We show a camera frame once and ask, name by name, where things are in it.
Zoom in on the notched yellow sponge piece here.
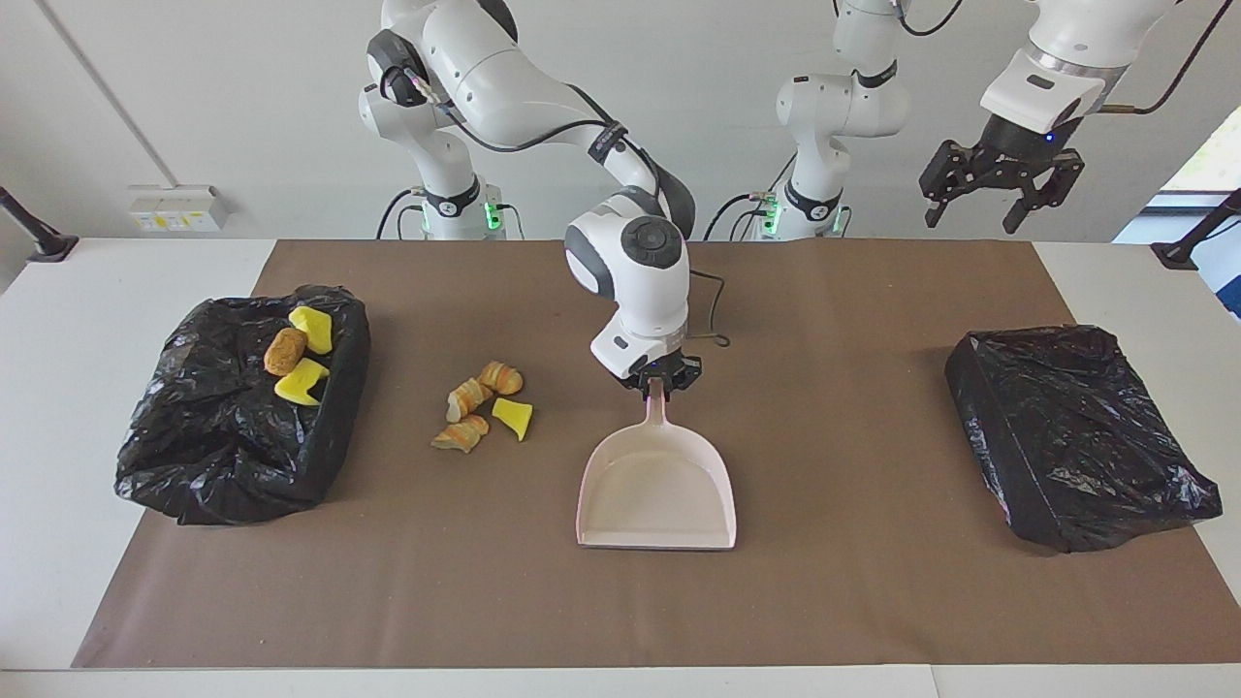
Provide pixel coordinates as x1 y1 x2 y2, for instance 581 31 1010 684
274 358 331 407

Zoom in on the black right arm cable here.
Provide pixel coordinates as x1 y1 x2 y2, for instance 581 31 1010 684
412 68 730 347

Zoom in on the chunky yellow sponge piece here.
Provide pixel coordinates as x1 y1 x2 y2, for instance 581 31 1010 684
288 306 334 356

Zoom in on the thin wall cable conduit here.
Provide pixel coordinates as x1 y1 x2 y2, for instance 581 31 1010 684
37 0 183 190

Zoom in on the bright window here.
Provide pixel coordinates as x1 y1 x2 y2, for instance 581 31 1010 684
1113 105 1241 243

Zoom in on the crumpled black bag-lined bin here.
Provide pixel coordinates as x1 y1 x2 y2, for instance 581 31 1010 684
114 284 372 527

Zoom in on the white wall socket box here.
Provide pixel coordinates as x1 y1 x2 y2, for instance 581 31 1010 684
128 184 231 234

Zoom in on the beige plastic dustpan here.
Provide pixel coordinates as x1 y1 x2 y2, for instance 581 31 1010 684
577 378 738 551

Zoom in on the brown paper table mat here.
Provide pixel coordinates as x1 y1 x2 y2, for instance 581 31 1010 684
73 239 1241 670

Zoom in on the black right base cable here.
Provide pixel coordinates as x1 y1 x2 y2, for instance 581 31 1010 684
376 187 428 240

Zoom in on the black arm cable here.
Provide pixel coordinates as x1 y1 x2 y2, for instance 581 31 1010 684
412 68 730 347
892 0 1218 115

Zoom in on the black left base cable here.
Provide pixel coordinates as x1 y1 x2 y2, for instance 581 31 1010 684
703 155 798 240

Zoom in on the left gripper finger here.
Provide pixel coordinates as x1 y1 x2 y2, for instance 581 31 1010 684
1002 150 1087 236
919 141 988 230

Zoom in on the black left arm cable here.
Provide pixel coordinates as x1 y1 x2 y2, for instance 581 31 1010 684
892 0 1218 115

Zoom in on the taut black bag-lined bin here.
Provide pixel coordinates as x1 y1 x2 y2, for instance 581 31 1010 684
945 325 1225 555

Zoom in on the black base cable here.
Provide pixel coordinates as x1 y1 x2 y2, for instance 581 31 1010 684
376 187 428 240
703 155 798 240

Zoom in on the brown cork-like cylinder piece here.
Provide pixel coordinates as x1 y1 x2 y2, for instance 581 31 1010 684
263 327 308 377

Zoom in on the small yellow sponge wedge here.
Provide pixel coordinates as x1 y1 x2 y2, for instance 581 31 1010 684
492 397 534 443

